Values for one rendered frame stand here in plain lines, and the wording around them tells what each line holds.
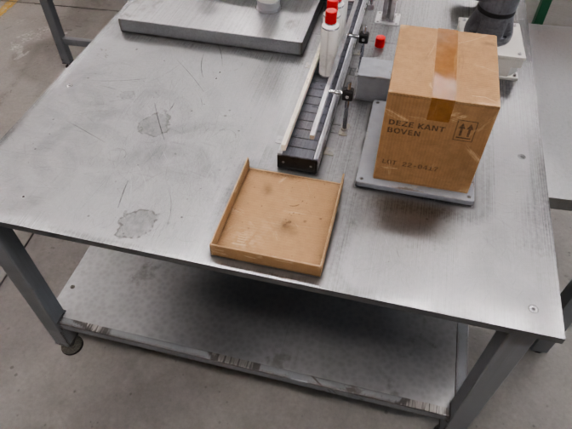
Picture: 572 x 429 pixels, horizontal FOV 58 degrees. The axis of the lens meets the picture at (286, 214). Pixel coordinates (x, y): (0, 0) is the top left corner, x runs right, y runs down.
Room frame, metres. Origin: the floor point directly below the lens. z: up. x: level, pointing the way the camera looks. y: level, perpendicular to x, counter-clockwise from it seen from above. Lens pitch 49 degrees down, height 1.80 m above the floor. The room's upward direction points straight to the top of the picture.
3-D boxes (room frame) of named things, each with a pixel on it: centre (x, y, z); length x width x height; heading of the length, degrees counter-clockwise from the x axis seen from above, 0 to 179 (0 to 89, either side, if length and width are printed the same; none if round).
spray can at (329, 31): (1.38, -0.13, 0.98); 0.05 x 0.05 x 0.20
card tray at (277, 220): (0.83, 0.01, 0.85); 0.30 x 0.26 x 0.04; 166
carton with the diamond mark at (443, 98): (1.07, -0.38, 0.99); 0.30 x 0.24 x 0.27; 167
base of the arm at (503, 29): (1.54, -0.66, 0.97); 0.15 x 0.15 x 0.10
